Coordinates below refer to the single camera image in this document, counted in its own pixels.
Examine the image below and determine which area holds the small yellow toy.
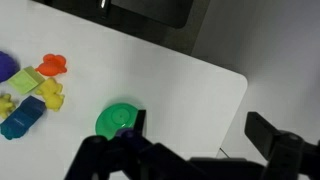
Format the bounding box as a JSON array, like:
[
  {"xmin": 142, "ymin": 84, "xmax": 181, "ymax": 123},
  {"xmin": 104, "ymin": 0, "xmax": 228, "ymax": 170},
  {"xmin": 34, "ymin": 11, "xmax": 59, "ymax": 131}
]
[{"xmin": 0, "ymin": 93, "xmax": 16, "ymax": 120}]

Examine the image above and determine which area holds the yellow bear toy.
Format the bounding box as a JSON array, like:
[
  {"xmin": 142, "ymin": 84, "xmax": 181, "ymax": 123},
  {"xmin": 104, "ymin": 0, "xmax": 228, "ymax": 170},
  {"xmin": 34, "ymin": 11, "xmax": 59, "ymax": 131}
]
[{"xmin": 34, "ymin": 77, "xmax": 66, "ymax": 112}]

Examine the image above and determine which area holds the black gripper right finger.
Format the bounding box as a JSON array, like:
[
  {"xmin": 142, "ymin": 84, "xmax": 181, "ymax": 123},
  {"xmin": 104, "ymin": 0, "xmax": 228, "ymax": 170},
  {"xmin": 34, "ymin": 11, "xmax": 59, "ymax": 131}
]
[{"xmin": 244, "ymin": 111, "xmax": 320, "ymax": 180}]

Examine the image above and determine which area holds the purple bumpy ball toy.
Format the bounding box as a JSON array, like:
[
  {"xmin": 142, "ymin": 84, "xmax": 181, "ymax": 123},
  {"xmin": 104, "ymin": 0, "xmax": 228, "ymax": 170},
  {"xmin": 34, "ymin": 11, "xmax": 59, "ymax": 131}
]
[{"xmin": 0, "ymin": 50, "xmax": 21, "ymax": 83}]

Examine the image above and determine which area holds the green plastic bowl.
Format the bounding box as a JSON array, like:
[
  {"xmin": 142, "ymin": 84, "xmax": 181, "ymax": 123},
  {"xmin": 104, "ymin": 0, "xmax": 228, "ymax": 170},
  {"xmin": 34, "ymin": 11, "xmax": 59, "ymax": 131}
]
[{"xmin": 95, "ymin": 102, "xmax": 143, "ymax": 141}]

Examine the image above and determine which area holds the orange animal toy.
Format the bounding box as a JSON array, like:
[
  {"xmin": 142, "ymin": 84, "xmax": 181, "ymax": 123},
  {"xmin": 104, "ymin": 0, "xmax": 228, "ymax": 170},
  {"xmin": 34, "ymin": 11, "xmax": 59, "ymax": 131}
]
[{"xmin": 34, "ymin": 53, "xmax": 68, "ymax": 77}]

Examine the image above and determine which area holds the thin black cable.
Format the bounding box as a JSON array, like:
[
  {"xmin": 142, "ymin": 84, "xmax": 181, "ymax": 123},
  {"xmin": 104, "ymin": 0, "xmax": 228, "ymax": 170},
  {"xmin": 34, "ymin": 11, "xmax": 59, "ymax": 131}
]
[{"xmin": 217, "ymin": 147, "xmax": 232, "ymax": 160}]

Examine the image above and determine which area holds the light green block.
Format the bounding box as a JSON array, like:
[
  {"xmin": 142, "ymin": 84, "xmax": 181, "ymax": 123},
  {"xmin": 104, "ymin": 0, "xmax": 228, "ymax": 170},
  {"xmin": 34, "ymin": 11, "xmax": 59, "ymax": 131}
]
[{"xmin": 7, "ymin": 65, "xmax": 46, "ymax": 95}]

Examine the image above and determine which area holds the blue car toy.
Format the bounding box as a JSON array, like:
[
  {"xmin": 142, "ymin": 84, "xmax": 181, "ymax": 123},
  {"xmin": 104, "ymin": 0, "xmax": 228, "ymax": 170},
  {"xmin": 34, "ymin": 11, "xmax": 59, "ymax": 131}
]
[{"xmin": 0, "ymin": 95, "xmax": 46, "ymax": 141}]

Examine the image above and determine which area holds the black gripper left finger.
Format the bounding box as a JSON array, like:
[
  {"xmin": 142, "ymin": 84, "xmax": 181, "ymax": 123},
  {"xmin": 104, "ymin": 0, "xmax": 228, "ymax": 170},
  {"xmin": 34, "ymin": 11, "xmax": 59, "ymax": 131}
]
[{"xmin": 64, "ymin": 109, "xmax": 208, "ymax": 180}]

